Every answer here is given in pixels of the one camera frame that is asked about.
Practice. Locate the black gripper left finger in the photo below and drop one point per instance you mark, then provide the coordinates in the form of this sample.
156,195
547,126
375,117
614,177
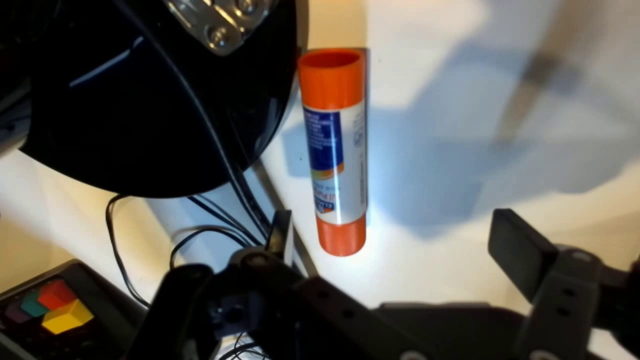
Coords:
281,312

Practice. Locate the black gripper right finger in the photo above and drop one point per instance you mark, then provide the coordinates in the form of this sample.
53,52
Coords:
572,301

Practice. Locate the orange capped glue stick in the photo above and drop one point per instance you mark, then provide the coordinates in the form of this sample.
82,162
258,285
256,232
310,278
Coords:
337,167

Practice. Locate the black device with coloured buttons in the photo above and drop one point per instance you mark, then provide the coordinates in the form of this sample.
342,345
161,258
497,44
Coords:
62,312

